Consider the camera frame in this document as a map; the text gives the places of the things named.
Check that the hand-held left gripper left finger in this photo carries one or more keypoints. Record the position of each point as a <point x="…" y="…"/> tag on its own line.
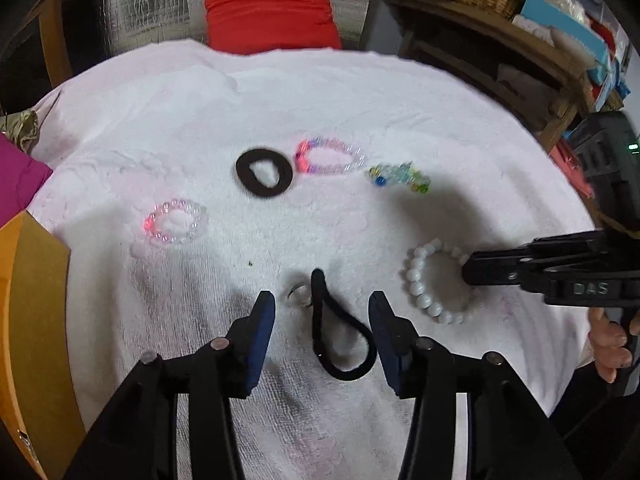
<point x="261" y="342"/>

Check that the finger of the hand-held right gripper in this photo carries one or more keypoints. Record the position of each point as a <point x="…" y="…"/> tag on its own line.
<point x="492" y="270"/>

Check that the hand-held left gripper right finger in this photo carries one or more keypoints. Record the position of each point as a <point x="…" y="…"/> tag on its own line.
<point x="386" y="342"/>

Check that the person's right hand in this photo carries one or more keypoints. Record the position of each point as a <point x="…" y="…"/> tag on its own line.
<point x="607" y="342"/>

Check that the blue box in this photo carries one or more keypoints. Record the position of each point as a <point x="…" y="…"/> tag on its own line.
<point x="565" y="25"/>

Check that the wooden shelf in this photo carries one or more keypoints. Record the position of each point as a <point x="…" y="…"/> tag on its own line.
<point x="500" y="45"/>

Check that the orange cardboard box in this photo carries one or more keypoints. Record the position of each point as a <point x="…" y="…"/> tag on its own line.
<point x="35" y="320"/>

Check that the white towel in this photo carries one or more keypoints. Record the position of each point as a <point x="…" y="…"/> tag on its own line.
<point x="210" y="110"/>

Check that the magenta cloth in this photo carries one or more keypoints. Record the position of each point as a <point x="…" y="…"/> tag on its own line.
<point x="17" y="177"/>

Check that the red cushion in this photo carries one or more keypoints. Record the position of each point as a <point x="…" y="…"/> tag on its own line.
<point x="270" y="7"/>

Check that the silver foil mat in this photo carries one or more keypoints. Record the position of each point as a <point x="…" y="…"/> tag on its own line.
<point x="150" y="5"/>

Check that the wooden chair frame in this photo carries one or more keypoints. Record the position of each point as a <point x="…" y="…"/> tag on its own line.
<point x="50" y="30"/>

